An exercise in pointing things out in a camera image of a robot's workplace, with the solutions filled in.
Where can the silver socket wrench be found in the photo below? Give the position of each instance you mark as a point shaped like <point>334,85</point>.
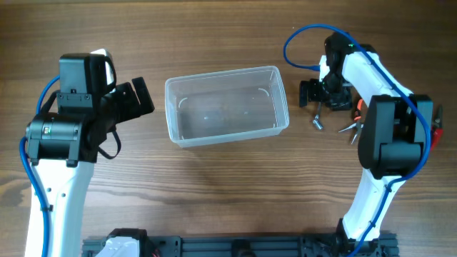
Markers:
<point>316,121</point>

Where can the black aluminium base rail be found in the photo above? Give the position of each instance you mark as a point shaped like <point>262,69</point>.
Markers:
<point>306,245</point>

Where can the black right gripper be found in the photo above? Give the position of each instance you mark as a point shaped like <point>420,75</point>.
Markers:
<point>318,93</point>

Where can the red pruning shears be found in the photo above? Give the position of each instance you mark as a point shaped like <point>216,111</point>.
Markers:
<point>437,127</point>

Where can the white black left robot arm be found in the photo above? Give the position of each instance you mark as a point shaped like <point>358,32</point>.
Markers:
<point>62,142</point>

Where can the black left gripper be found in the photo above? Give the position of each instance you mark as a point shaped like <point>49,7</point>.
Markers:
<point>130,98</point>

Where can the clear plastic container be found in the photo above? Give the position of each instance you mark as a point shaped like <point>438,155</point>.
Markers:
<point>226,106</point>

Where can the orange black needle-nose pliers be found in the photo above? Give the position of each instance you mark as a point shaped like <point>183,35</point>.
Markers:
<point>357,124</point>

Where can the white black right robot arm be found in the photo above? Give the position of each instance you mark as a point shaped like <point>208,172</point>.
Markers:
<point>394,139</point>

